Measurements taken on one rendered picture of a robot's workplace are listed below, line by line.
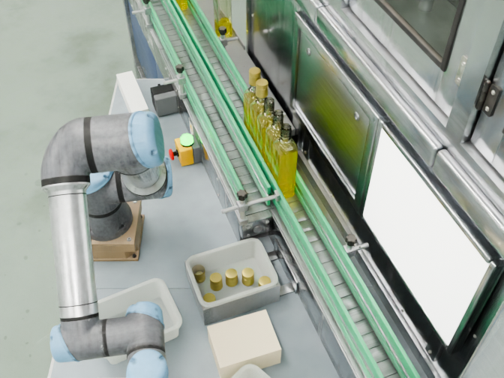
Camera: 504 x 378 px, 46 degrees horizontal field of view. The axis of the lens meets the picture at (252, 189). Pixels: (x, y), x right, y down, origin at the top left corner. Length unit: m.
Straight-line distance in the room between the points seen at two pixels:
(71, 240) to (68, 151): 0.17
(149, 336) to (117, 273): 0.61
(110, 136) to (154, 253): 0.68
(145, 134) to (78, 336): 0.41
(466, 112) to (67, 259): 0.80
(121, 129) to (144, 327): 0.39
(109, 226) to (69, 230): 0.51
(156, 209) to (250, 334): 0.57
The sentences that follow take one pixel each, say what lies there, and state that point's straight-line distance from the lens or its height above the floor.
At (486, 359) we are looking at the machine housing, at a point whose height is 1.72.
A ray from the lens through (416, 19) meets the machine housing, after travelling 1.28.
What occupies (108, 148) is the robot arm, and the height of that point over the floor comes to 1.39.
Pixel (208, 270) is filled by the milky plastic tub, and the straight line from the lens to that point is 1.75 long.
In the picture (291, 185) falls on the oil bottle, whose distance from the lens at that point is 1.73.
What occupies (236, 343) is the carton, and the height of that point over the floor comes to 0.82.
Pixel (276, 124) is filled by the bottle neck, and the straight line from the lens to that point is 1.65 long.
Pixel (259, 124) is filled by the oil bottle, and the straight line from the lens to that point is 1.72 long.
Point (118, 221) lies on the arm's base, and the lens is 1.75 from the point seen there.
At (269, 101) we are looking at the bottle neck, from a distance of 1.70.
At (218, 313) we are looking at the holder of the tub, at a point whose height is 0.79.
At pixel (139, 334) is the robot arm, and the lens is 1.23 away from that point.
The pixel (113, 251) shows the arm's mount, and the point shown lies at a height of 0.80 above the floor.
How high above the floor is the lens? 2.21
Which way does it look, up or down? 48 degrees down
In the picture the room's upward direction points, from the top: straight up
